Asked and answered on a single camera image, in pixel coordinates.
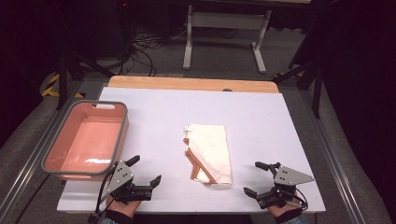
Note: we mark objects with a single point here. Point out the pink basin with grey rim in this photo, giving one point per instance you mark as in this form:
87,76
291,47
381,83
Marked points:
90,143

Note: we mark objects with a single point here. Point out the folded cream cloth orange trim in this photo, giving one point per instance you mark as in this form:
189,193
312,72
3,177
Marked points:
211,152

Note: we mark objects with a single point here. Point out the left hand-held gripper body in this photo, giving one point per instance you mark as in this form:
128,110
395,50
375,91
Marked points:
120,178

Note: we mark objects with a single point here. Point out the black tripod stand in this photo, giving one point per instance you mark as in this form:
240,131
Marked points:
63,77
317,87

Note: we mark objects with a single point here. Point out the aluminium rail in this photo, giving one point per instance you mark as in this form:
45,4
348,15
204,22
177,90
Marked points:
334,168
37,155

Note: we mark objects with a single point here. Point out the person's right hand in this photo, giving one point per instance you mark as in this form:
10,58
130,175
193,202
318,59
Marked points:
281,210

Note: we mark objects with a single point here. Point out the white table mat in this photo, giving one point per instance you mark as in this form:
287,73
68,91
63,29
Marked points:
258,124

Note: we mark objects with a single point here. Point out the white metal table frame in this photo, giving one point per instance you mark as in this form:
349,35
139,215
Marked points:
224,21

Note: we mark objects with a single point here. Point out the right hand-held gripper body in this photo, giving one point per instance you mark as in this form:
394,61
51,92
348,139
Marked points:
289,178

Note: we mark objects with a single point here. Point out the person's left hand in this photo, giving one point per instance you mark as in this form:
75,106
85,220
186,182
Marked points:
124,207

